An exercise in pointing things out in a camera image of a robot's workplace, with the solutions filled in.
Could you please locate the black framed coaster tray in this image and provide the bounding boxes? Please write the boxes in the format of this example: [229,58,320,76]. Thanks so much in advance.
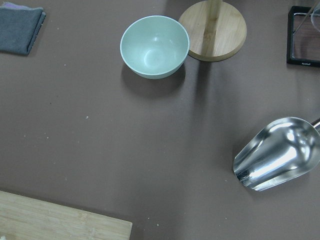
[286,6,320,68]

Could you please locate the light green bowl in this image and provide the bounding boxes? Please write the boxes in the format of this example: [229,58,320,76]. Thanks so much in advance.
[119,15,190,79]

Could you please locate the round wooden stand base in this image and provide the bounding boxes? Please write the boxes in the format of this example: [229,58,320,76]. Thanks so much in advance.
[178,0,247,62]

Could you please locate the steel scoop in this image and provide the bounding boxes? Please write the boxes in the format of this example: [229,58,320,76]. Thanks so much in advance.
[233,117,320,192]

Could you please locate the folded grey cloth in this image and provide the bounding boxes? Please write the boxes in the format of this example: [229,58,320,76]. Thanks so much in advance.
[0,2,46,56]

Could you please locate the wooden cutting board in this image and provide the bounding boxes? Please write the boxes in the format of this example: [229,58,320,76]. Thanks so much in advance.
[0,191,133,240]

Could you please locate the clear glass vessel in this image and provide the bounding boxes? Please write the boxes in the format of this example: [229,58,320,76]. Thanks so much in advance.
[311,4,320,32]

